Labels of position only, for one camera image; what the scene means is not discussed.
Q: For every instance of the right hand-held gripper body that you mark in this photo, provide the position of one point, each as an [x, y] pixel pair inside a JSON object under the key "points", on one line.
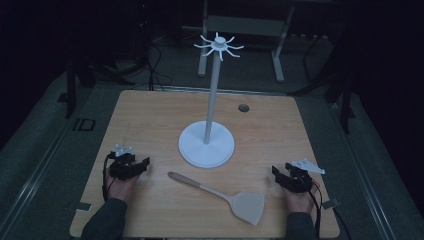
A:
{"points": [[301, 180]]}

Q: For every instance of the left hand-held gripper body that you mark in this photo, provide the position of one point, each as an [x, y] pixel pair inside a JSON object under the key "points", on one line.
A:
{"points": [[120, 169]]}

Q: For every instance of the person's left hand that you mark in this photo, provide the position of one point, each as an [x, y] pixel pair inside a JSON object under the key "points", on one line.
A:
{"points": [[121, 189]]}

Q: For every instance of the person's right hand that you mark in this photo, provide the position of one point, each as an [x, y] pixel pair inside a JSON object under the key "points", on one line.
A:
{"points": [[300, 201]]}

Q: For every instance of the white utensil rack with hooks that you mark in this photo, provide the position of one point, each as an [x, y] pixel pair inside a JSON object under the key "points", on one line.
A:
{"points": [[207, 146]]}

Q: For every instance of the black stand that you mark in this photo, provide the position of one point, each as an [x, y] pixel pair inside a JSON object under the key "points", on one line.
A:
{"points": [[70, 90], [346, 106]]}

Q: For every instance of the metal table edge bracket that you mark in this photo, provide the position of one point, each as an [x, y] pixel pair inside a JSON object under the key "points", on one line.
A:
{"points": [[330, 204], [84, 207]]}

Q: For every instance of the white metal table frame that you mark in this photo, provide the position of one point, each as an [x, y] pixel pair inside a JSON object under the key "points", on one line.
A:
{"points": [[245, 26]]}

